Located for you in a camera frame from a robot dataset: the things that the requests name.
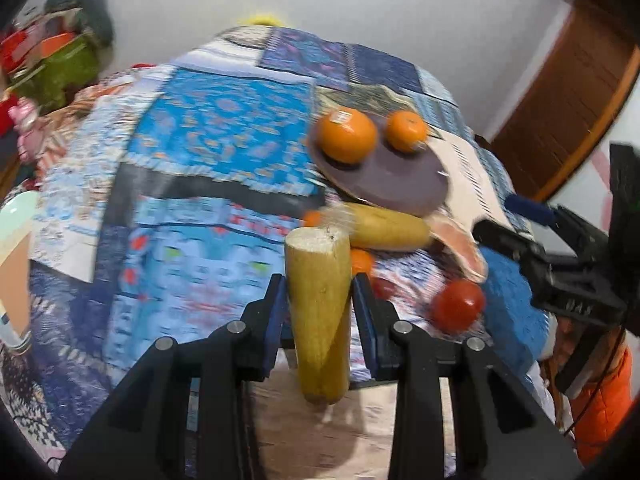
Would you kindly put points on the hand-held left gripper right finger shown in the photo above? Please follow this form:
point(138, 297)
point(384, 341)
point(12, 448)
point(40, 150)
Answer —
point(367, 330)

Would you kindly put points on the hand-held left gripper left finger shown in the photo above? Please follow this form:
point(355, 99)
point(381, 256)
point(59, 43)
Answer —
point(270, 330)

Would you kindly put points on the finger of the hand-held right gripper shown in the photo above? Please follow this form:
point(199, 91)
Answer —
point(505, 242)
point(530, 208)

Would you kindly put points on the peeled pomelo piece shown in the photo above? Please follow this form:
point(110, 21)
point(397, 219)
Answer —
point(462, 250)

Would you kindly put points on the yellow corn cob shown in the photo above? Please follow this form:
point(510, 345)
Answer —
point(320, 310)
point(390, 230)

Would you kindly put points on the red tomato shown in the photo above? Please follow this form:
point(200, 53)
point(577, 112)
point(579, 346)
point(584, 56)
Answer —
point(458, 305)

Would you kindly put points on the brown wooden door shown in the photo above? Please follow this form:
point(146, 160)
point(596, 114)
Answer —
point(575, 95)

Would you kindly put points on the plain orange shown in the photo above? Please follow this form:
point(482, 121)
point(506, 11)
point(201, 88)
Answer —
point(407, 131)

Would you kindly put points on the large orange with sticker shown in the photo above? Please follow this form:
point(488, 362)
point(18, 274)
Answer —
point(347, 135)

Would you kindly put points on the blue patchwork blanket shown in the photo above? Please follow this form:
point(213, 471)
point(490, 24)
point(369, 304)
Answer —
point(210, 125)

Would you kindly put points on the pale green container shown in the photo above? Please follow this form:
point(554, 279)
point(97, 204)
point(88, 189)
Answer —
point(15, 240)

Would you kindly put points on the orange striped cloth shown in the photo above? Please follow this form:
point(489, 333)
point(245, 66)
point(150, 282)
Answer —
point(80, 105)

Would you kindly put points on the yellow curved foam tube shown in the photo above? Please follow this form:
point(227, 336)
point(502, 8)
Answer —
point(261, 19)

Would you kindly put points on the pink bunny toy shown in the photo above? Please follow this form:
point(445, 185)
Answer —
point(27, 125)

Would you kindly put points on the grey-green plush toy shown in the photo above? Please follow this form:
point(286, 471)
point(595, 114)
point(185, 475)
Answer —
point(85, 10)

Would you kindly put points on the red bag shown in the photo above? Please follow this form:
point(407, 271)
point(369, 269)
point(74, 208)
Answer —
point(12, 42)

